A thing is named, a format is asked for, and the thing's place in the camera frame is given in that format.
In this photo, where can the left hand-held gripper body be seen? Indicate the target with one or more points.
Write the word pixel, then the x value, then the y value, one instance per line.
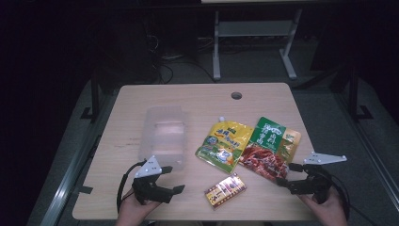
pixel 150 194

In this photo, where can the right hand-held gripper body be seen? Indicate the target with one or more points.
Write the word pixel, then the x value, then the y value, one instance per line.
pixel 316 183

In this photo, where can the clear plastic container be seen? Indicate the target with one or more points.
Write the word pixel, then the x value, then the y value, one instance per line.
pixel 166 135

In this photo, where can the small red and gold box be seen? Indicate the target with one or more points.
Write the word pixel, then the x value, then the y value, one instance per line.
pixel 225 190

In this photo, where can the yellow spout pouch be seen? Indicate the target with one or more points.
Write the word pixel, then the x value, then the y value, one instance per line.
pixel 224 144

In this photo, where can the person's left hand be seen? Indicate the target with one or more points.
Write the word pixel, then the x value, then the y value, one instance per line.
pixel 133 213

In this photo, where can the person's right hand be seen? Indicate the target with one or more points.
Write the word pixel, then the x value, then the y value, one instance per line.
pixel 329 215

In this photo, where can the black metal stand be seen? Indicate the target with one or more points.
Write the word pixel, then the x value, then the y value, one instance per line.
pixel 354 91
pixel 95 94

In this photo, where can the aluminium floor rail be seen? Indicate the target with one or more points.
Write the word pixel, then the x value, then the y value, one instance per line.
pixel 73 168
pixel 373 157

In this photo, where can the black table bracket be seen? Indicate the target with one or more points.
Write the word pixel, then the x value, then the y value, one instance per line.
pixel 85 190

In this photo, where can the desk with white metal frame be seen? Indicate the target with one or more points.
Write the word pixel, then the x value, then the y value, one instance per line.
pixel 216 47

